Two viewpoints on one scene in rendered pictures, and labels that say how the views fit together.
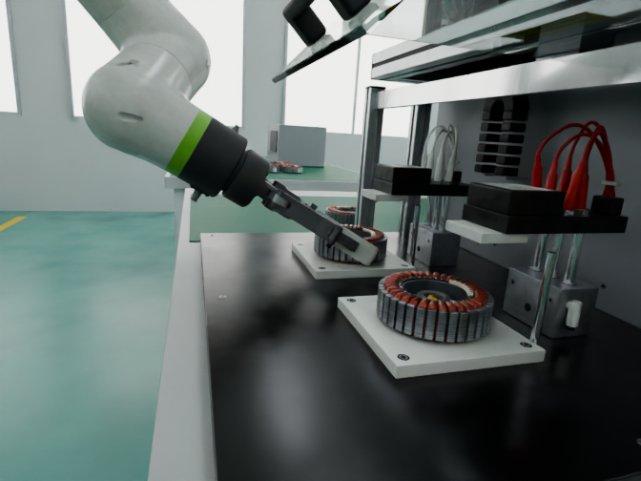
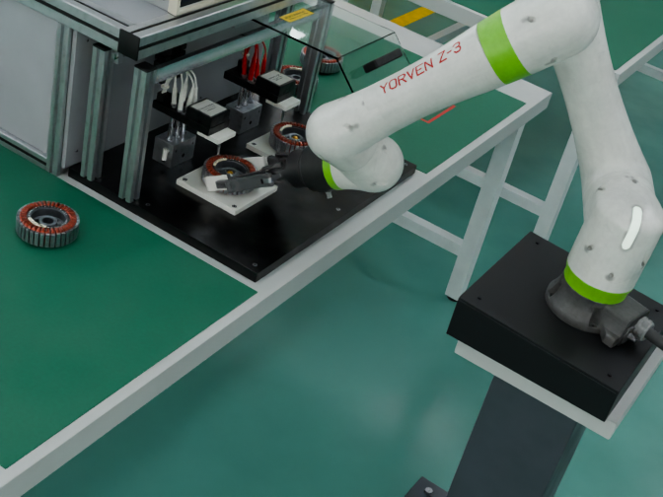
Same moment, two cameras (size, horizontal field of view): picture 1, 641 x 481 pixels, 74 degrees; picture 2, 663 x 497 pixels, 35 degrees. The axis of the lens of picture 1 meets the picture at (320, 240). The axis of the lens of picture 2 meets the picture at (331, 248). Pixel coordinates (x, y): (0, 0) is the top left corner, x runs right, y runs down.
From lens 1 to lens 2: 2.51 m
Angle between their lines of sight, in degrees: 119
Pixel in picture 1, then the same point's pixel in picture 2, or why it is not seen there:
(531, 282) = (252, 110)
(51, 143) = not seen: outside the picture
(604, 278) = (200, 94)
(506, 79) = (263, 35)
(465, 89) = (242, 44)
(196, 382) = (379, 202)
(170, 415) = (396, 199)
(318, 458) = not seen: hidden behind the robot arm
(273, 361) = not seen: hidden behind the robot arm
